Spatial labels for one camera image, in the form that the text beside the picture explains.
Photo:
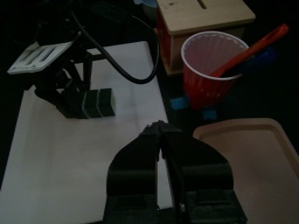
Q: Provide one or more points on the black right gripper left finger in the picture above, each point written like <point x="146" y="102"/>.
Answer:
<point x="133" y="175"/>

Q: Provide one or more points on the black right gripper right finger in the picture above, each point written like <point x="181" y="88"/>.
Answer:
<point x="202" y="175"/>

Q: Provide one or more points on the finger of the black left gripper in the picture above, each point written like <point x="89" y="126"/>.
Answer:
<point x="49" y="92"/>
<point x="73" y="102"/>

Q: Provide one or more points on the toy sushi roll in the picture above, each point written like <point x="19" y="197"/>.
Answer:
<point x="100" y="103"/>

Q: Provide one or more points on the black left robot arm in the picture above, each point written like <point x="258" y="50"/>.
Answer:
<point x="58" y="26"/>

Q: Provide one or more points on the wooden tray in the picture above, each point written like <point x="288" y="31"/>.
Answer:
<point x="257" y="163"/>

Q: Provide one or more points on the white paper mat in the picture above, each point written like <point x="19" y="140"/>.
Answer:
<point x="58" y="160"/>

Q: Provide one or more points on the blue tape piece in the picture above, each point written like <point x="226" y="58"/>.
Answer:
<point x="180" y="102"/>
<point x="210" y="113"/>

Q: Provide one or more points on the red plastic cup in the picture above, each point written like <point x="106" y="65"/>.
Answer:
<point x="206" y="87"/>

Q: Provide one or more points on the blue plastic utensil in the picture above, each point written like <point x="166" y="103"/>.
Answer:
<point x="261" y="59"/>

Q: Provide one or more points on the red wooden box with knob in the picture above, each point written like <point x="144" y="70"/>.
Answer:
<point x="202" y="17"/>

